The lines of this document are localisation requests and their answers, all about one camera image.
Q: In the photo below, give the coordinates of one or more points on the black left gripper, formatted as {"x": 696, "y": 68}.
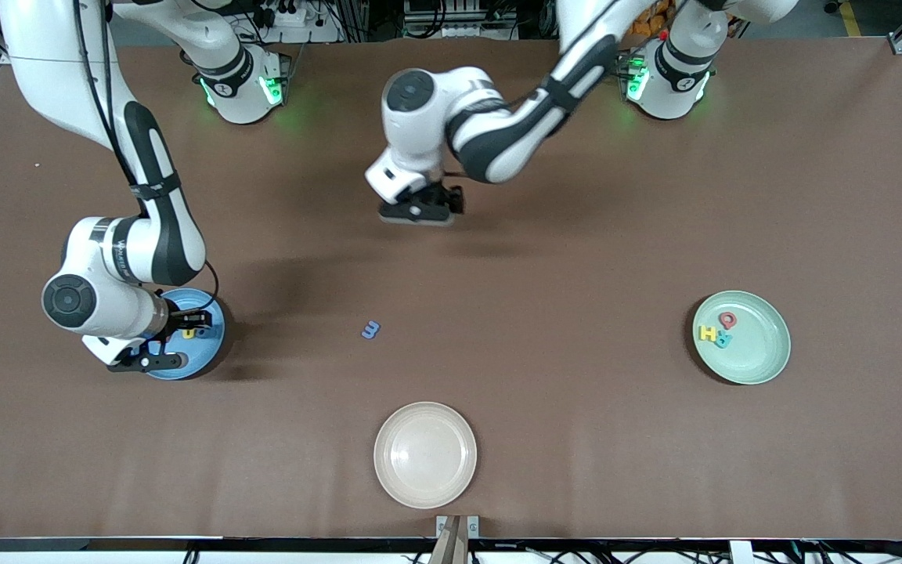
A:
{"x": 448, "y": 196}

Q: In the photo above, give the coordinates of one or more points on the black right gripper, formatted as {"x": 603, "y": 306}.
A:
{"x": 182, "y": 319}

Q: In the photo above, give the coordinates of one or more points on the blue foam letter m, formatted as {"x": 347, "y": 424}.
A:
{"x": 377, "y": 330}

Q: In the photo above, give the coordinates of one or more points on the yellow foam letter H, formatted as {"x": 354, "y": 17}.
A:
{"x": 708, "y": 334}

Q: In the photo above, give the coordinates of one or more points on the red foam letter Q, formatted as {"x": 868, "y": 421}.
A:
{"x": 720, "y": 319}

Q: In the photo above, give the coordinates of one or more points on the teal foam letter R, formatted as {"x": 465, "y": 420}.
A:
{"x": 725, "y": 342}

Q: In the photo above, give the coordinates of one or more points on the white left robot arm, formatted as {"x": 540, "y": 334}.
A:
{"x": 498, "y": 141}

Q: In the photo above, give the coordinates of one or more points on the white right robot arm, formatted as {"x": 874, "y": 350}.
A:
{"x": 52, "y": 47}

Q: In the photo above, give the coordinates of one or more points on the blue plate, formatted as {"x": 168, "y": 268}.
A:
{"x": 208, "y": 356}

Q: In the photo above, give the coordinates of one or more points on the background equipment rack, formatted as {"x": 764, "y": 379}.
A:
{"x": 459, "y": 23}

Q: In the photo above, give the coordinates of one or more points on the white power strip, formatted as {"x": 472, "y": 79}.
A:
{"x": 294, "y": 35}

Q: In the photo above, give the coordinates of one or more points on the beige plate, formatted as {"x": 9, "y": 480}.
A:
{"x": 425, "y": 458}

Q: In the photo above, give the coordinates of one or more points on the orange objects pile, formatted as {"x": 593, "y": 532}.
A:
{"x": 647, "y": 23}

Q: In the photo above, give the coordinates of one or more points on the brown table cover mat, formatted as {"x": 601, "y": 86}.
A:
{"x": 576, "y": 439}

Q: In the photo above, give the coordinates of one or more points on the green plate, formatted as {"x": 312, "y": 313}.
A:
{"x": 760, "y": 360}

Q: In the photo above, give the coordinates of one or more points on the metal table edge bracket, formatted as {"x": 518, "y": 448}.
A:
{"x": 443, "y": 523}

